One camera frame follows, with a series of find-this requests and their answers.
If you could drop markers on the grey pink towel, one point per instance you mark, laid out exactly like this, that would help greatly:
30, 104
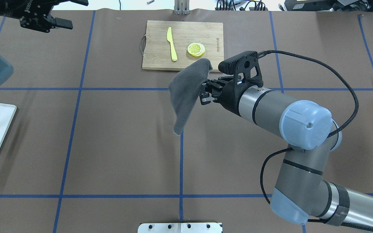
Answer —
184, 90

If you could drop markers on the bamboo cutting board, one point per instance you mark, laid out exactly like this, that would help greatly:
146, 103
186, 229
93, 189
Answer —
157, 55

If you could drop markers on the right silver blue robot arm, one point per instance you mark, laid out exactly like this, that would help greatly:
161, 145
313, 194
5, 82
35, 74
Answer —
300, 191

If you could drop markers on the yellow plastic knife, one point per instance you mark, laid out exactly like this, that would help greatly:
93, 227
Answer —
169, 38

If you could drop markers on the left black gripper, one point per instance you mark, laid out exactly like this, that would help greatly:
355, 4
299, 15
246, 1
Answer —
28, 12

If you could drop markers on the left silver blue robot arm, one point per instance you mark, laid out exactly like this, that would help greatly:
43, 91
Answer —
6, 69

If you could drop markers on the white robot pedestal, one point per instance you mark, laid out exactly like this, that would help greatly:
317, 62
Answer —
194, 227

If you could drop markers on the aluminium frame post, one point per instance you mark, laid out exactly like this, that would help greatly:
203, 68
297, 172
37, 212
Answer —
181, 7

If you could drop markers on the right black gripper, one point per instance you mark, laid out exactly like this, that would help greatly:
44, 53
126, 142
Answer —
230, 94

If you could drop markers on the yellow lemon slice toy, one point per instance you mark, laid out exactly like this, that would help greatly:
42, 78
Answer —
196, 49

